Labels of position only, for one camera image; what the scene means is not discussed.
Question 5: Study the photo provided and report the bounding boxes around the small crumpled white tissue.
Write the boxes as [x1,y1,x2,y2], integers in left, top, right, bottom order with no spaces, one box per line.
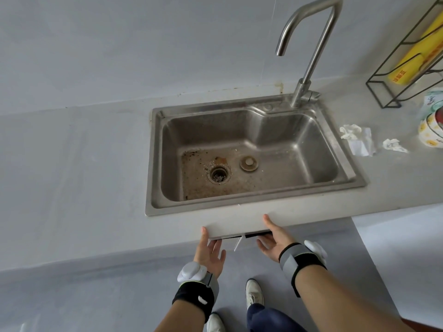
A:
[382,138,409,154]

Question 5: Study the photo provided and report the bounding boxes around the large crumpled white tissue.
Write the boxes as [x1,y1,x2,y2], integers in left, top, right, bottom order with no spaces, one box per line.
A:
[339,124,377,157]

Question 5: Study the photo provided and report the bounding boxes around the dark blue trousers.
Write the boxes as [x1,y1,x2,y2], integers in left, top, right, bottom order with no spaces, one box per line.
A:
[246,303,307,332]

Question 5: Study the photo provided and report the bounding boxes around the instant noodle cup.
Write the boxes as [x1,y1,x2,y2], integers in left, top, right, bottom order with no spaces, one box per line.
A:
[418,88,443,149]

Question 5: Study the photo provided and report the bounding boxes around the person's right hand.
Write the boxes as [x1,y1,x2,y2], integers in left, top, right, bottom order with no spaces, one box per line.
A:
[257,214,298,263]

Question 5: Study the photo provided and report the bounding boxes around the person's left hand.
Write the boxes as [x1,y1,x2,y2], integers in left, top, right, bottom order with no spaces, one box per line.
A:
[193,226,227,277]

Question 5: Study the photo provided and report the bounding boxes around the white wrist tracker black strap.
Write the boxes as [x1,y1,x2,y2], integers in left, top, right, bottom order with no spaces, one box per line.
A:
[172,261,219,324]

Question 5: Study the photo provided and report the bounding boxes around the round sink drain plug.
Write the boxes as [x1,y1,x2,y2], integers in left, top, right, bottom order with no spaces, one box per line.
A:
[239,155,259,172]

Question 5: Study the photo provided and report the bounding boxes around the stainless steel sink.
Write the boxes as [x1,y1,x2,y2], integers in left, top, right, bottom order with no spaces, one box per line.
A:
[144,94,367,217]

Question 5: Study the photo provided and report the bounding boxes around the white sneaker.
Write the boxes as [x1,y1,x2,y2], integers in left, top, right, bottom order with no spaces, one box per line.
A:
[206,313,226,332]
[245,279,265,310]

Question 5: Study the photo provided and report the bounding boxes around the person's right forearm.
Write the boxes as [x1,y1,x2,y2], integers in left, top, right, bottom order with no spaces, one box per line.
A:
[294,265,404,332]

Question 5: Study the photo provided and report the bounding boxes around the black wire rack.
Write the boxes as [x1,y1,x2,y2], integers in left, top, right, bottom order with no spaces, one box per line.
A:
[365,0,443,109]

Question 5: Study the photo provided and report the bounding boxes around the steel gooseneck faucet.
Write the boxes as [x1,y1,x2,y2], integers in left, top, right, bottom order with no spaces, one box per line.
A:
[275,0,344,108]

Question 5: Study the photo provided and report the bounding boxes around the yellow cling wrap box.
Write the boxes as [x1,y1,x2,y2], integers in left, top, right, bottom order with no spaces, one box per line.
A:
[387,20,443,86]

